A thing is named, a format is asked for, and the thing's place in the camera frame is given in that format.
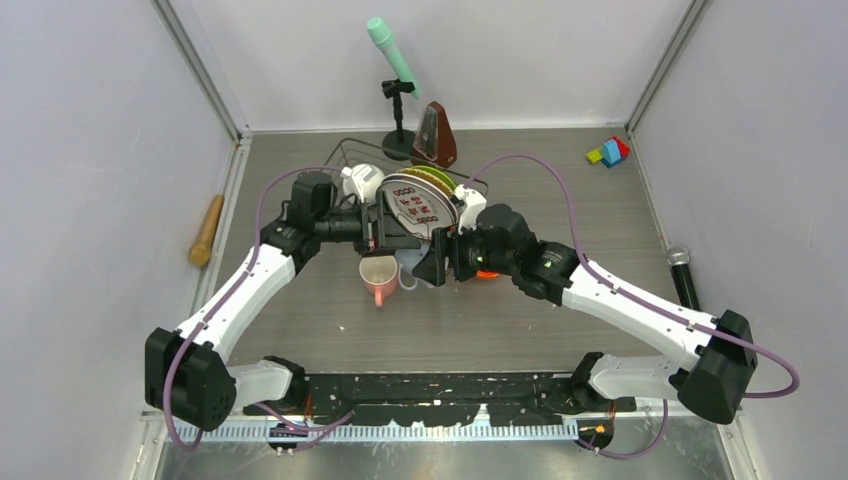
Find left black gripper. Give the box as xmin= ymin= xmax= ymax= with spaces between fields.
xmin=316 ymin=191 xmax=420 ymax=259

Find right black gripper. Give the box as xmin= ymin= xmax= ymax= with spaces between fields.
xmin=413 ymin=218 xmax=517 ymax=287

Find grey mug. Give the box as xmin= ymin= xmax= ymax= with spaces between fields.
xmin=394 ymin=247 xmax=426 ymax=291

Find black wire dish rack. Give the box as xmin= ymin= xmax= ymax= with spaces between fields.
xmin=324 ymin=137 xmax=490 ymax=256

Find small plate with red characters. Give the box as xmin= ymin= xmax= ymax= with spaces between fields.
xmin=376 ymin=173 xmax=460 ymax=242

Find pink mug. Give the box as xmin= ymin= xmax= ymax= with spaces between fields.
xmin=359 ymin=256 xmax=399 ymax=308

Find orange bowl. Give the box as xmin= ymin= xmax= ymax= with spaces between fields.
xmin=475 ymin=270 xmax=500 ymax=281

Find white bowl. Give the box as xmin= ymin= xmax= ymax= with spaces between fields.
xmin=340 ymin=163 xmax=385 ymax=206

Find woven bamboo tray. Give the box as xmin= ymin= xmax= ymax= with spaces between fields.
xmin=398 ymin=168 xmax=454 ymax=197

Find lime green plate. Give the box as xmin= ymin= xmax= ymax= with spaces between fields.
xmin=415 ymin=165 xmax=457 ymax=193

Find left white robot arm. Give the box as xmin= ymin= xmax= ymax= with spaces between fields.
xmin=144 ymin=164 xmax=385 ymax=432

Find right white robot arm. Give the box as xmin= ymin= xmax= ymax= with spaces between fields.
xmin=401 ymin=199 xmax=757 ymax=424

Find black microphone stand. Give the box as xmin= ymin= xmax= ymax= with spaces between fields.
xmin=381 ymin=79 xmax=415 ymax=161

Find brown metronome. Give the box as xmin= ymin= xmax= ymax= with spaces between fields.
xmin=411 ymin=101 xmax=458 ymax=168

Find wooden rolling pin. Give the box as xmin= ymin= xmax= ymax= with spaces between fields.
xmin=188 ymin=195 xmax=225 ymax=267

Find teal microphone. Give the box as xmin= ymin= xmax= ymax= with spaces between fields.
xmin=366 ymin=17 xmax=420 ymax=100

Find colourful toy blocks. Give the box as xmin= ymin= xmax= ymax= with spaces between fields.
xmin=585 ymin=136 xmax=631 ymax=168

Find black handheld microphone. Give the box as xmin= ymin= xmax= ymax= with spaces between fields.
xmin=666 ymin=247 xmax=701 ymax=311

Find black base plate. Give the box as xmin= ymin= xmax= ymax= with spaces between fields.
xmin=267 ymin=372 xmax=636 ymax=427

